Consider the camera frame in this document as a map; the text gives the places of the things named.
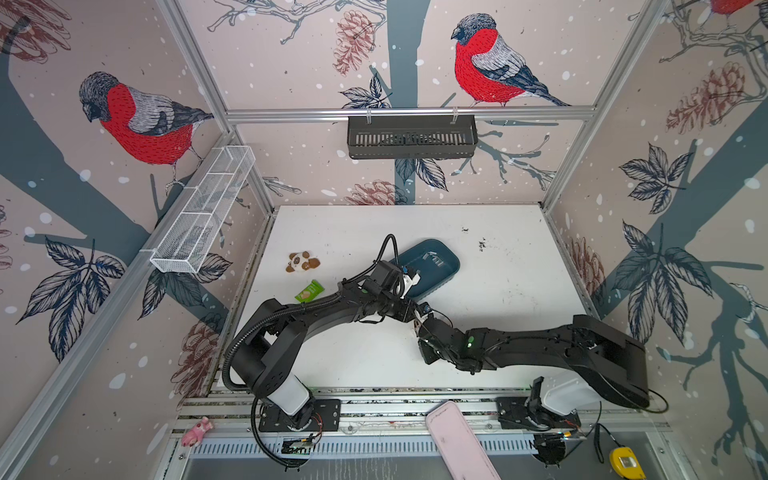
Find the black wire basket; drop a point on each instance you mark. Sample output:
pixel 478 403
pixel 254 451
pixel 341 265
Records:
pixel 412 137

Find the pink flat case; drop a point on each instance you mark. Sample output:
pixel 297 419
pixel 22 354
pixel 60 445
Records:
pixel 458 445

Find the green snack packet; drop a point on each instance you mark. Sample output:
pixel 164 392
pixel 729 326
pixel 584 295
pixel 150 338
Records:
pixel 310 292

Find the teal plastic tray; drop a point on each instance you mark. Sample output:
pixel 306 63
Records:
pixel 431 277

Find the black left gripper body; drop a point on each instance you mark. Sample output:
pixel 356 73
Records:
pixel 399 309

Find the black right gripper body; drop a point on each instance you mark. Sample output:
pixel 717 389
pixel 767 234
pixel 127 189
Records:
pixel 429 335

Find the white wire basket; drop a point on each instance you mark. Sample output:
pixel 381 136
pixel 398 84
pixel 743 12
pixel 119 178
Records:
pixel 191 236

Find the pink toy on rail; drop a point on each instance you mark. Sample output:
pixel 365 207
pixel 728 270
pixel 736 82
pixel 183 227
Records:
pixel 196 434

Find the staples strip in tray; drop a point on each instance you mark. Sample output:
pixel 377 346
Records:
pixel 434 258

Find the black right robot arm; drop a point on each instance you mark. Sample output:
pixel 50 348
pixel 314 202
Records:
pixel 611 363

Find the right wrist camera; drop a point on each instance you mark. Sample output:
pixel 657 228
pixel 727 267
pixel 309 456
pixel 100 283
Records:
pixel 423 311

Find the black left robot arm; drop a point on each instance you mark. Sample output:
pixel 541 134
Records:
pixel 260 357

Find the horizontal aluminium bar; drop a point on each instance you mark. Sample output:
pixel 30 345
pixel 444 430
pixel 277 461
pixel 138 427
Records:
pixel 579 113

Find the yellow tape measure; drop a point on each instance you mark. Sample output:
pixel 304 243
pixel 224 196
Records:
pixel 625 464

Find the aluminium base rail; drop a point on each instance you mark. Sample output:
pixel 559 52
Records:
pixel 360 424

